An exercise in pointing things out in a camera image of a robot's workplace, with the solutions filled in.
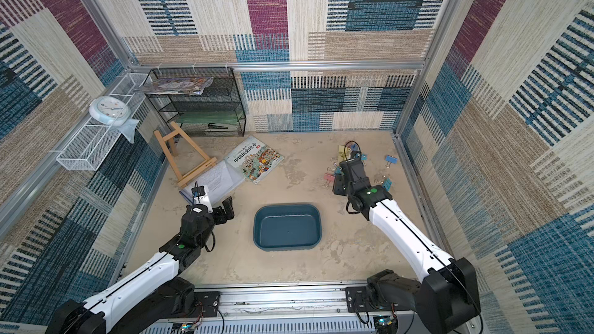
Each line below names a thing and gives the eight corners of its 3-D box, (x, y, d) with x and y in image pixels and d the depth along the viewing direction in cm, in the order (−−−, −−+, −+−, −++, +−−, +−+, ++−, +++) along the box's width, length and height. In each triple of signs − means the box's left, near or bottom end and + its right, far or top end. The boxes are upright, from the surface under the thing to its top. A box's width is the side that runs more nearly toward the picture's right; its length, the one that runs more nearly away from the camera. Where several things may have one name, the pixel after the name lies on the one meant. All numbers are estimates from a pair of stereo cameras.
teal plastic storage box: (254, 252, 87) (250, 245, 82) (258, 213, 97) (256, 205, 92) (321, 251, 87) (323, 245, 82) (319, 213, 97) (320, 205, 91)
